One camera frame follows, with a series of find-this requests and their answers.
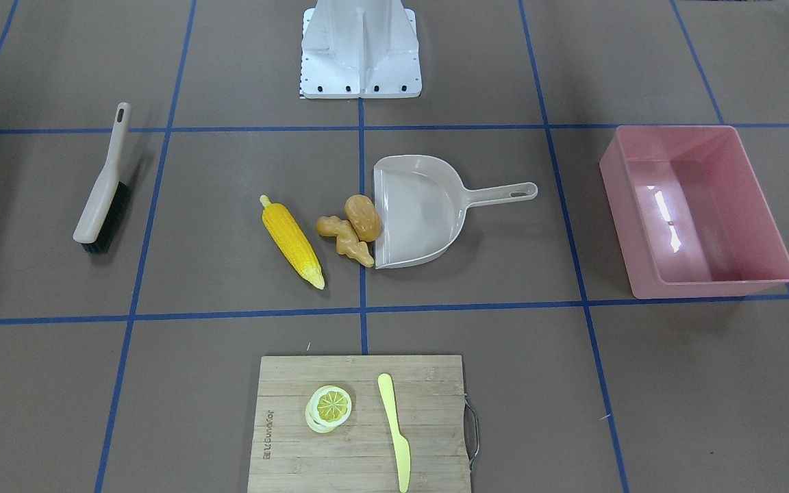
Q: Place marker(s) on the beige hand brush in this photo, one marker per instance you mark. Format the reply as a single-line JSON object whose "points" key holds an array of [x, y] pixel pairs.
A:
{"points": [[106, 205]]}

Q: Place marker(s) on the toy ginger root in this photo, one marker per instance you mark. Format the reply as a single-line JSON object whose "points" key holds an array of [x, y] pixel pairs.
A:
{"points": [[348, 242]]}

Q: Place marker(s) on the pink plastic bin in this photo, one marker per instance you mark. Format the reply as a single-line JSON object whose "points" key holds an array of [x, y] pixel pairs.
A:
{"points": [[691, 217]]}

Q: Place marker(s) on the brown toy potato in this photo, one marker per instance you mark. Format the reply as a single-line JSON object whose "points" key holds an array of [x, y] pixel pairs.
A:
{"points": [[362, 214]]}

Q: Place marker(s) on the yellow plastic toy knife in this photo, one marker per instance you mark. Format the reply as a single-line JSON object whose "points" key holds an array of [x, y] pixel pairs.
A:
{"points": [[400, 444]]}

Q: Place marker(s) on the beige plastic dustpan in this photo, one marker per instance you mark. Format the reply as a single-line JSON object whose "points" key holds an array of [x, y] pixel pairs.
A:
{"points": [[423, 203]]}

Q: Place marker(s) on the bamboo cutting board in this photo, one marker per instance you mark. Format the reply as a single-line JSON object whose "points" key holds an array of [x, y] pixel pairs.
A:
{"points": [[358, 455]]}

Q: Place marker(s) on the yellow toy corn cob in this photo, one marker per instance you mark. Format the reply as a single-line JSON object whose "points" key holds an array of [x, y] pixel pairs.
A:
{"points": [[291, 240]]}

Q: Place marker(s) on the toy lemon slice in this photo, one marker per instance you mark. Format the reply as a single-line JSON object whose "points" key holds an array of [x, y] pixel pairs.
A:
{"points": [[328, 408]]}

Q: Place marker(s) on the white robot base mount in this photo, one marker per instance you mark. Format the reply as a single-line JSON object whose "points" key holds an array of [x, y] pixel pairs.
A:
{"points": [[360, 49]]}

